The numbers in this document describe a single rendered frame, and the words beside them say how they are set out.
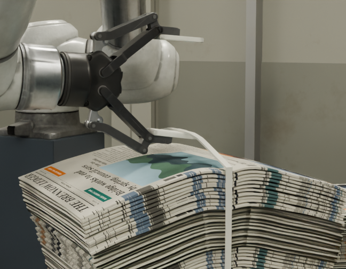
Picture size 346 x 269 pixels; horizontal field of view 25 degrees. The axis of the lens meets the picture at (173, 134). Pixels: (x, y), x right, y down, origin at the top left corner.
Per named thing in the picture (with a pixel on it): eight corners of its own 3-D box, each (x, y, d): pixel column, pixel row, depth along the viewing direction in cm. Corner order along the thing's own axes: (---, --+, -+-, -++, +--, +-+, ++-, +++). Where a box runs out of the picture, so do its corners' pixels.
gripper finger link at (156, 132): (154, 129, 112) (154, 135, 112) (197, 134, 115) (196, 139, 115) (146, 127, 115) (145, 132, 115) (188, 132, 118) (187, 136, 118)
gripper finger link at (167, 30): (143, 33, 112) (145, 12, 111) (175, 36, 114) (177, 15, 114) (147, 33, 110) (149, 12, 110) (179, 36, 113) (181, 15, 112)
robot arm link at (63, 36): (20, 107, 198) (18, 20, 195) (92, 107, 198) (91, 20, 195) (7, 113, 182) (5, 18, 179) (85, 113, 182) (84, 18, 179)
